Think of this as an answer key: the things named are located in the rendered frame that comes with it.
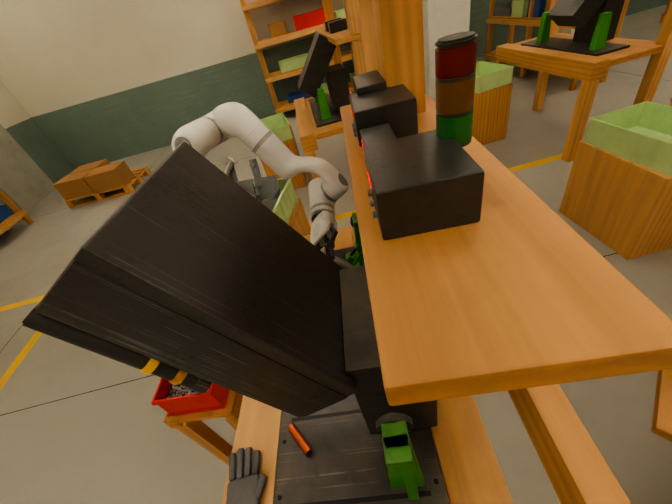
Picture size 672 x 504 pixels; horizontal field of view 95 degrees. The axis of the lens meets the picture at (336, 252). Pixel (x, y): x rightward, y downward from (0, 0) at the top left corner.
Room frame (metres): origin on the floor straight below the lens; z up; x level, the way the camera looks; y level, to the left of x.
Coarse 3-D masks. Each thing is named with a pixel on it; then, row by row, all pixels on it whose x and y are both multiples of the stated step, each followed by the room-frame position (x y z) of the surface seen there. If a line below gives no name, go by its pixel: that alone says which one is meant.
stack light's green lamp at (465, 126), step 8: (472, 112) 0.41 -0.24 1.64; (440, 120) 0.43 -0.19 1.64; (448, 120) 0.41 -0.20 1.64; (456, 120) 0.41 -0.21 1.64; (464, 120) 0.41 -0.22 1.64; (472, 120) 0.42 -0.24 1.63; (440, 128) 0.43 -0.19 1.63; (448, 128) 0.41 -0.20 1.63; (456, 128) 0.41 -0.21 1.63; (464, 128) 0.41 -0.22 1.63; (440, 136) 0.43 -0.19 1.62; (448, 136) 0.41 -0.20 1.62; (456, 136) 0.41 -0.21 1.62; (464, 136) 0.41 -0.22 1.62; (464, 144) 0.41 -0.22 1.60
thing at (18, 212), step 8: (0, 192) 5.31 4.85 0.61; (8, 200) 5.31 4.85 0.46; (0, 208) 5.13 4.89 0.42; (8, 208) 5.23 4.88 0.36; (16, 208) 5.30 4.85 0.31; (0, 216) 5.03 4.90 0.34; (8, 216) 5.12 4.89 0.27; (16, 216) 5.15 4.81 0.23; (24, 216) 5.30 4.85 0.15; (0, 224) 4.89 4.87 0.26; (8, 224) 4.93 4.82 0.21; (0, 232) 4.73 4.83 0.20
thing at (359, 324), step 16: (352, 272) 0.60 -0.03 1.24; (352, 288) 0.54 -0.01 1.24; (352, 304) 0.49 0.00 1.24; (368, 304) 0.48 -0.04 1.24; (352, 320) 0.45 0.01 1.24; (368, 320) 0.43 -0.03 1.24; (352, 336) 0.41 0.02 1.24; (368, 336) 0.39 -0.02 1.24; (352, 352) 0.37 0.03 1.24; (368, 352) 0.36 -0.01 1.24; (352, 368) 0.33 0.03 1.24; (368, 368) 0.32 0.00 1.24; (368, 384) 0.32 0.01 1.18; (368, 400) 0.33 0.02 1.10; (384, 400) 0.32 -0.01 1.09; (368, 416) 0.33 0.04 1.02; (416, 416) 0.31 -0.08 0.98; (432, 416) 0.31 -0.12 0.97
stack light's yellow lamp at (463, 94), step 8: (464, 80) 0.41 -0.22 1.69; (472, 80) 0.41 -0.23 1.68; (440, 88) 0.42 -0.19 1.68; (448, 88) 0.41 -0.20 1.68; (456, 88) 0.41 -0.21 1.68; (464, 88) 0.41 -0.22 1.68; (472, 88) 0.41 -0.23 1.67; (440, 96) 0.42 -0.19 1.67; (448, 96) 0.41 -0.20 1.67; (456, 96) 0.41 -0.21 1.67; (464, 96) 0.41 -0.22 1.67; (472, 96) 0.41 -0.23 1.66; (440, 104) 0.42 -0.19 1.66; (448, 104) 0.41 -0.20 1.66; (456, 104) 0.41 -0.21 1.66; (464, 104) 0.41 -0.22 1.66; (472, 104) 0.41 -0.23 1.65; (440, 112) 0.43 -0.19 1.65; (448, 112) 0.41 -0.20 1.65; (456, 112) 0.41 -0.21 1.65; (464, 112) 0.41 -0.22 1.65
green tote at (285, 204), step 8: (280, 184) 1.96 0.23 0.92; (288, 184) 1.87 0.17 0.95; (256, 192) 2.02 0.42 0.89; (288, 192) 1.84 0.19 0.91; (280, 200) 1.69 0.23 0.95; (288, 200) 1.80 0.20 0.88; (296, 200) 1.92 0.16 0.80; (280, 208) 1.66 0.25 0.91; (288, 208) 1.75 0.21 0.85; (280, 216) 1.62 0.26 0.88; (288, 216) 1.71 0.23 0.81
